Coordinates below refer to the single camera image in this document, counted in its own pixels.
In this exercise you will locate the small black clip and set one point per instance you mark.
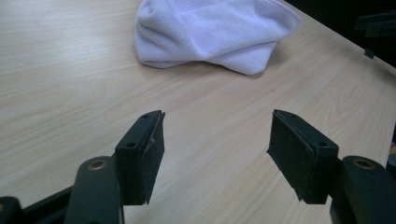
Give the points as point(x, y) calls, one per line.
point(369, 53)

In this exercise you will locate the white towel with blue print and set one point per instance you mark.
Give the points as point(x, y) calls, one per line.
point(211, 34)

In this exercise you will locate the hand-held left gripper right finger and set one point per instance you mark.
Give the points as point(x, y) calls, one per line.
point(299, 155)

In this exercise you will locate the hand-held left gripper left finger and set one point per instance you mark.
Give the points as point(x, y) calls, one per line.
point(137, 161)

